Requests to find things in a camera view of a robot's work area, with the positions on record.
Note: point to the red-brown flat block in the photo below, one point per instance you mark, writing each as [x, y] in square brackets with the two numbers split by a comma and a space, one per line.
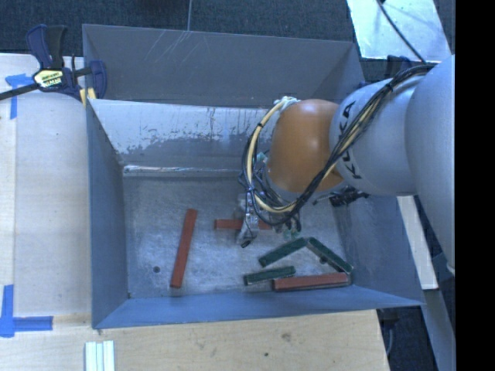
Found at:
[185, 246]
[309, 282]
[227, 224]

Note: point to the dark green flat block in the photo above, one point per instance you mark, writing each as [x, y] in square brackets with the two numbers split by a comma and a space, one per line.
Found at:
[269, 275]
[282, 252]
[330, 255]

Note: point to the grey metal bin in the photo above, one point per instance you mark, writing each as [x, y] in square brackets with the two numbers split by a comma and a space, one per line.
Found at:
[162, 207]

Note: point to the pale wood board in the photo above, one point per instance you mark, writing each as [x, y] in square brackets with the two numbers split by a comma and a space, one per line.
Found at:
[50, 207]

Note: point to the black cylinder on white bracket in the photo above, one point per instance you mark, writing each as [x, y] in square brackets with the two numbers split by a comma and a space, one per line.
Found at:
[344, 198]

